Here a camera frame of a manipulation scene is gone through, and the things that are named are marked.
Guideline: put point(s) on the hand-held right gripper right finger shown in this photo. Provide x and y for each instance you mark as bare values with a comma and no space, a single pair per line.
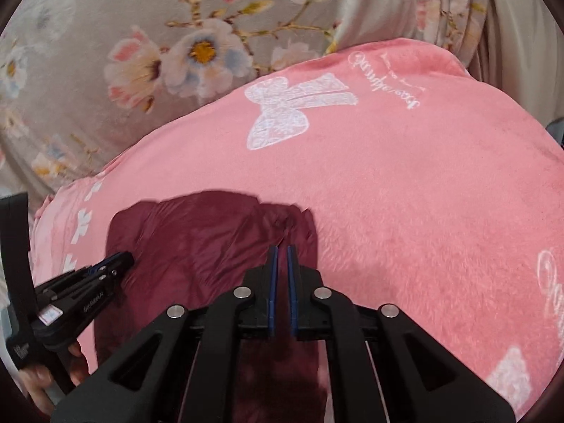
291,286

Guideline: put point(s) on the pink blanket with white bows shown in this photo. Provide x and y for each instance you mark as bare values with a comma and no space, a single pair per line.
418,185

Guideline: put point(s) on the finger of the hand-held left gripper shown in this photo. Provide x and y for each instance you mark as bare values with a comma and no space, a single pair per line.
112,280
114,261

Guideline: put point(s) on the grey floral bed sheet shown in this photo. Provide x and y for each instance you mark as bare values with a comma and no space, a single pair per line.
110,9

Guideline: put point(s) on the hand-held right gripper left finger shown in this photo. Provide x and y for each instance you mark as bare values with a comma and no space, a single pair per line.
273,286

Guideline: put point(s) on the person's left hand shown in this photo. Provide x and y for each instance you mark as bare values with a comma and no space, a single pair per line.
37,383

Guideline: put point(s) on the maroon quilted jacket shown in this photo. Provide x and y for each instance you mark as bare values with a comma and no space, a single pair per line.
198,246

